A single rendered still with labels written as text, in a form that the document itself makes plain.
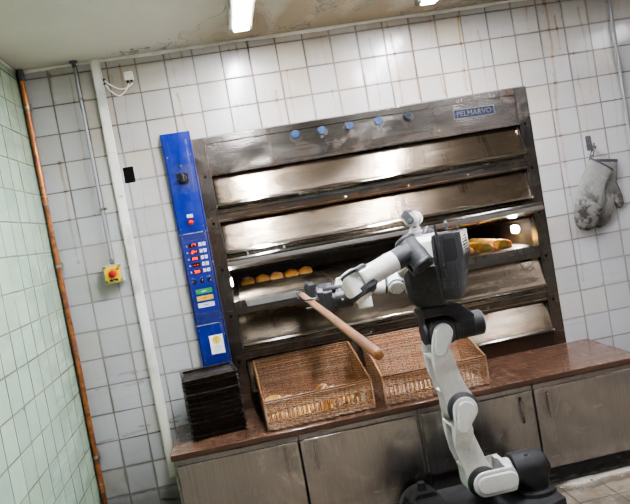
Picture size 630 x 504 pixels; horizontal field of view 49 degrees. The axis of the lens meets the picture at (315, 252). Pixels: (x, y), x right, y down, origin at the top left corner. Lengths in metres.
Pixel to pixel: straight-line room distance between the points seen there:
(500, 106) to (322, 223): 1.24
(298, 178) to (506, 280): 1.35
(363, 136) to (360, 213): 0.44
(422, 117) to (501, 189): 0.62
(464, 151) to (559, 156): 0.58
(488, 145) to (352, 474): 1.98
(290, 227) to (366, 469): 1.35
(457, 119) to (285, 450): 2.07
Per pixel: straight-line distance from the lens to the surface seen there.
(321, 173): 3.88
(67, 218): 3.92
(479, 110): 4.16
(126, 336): 3.91
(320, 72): 3.96
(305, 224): 3.85
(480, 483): 3.26
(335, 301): 3.03
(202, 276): 3.80
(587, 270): 4.37
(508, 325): 4.19
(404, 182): 3.97
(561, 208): 4.29
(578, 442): 3.88
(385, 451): 3.54
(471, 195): 4.08
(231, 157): 3.86
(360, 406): 3.51
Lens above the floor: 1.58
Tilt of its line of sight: 3 degrees down
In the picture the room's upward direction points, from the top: 10 degrees counter-clockwise
